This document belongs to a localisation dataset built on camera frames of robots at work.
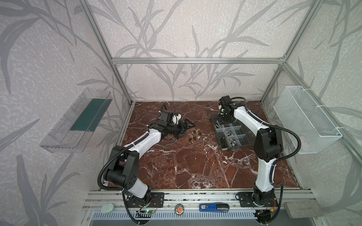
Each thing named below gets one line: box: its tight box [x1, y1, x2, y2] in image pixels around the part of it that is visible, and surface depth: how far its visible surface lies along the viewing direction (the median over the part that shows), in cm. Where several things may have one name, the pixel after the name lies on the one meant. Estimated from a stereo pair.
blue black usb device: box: [198, 203, 230, 212], surface depth 70 cm
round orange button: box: [174, 203, 185, 216], surface depth 72 cm
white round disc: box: [100, 202, 116, 214], surface depth 71 cm
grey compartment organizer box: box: [213, 120, 256, 151], surface depth 99 cm
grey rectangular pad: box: [284, 200, 324, 219], surface depth 70 cm
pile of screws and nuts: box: [189, 127, 203, 145], surface depth 101 cm
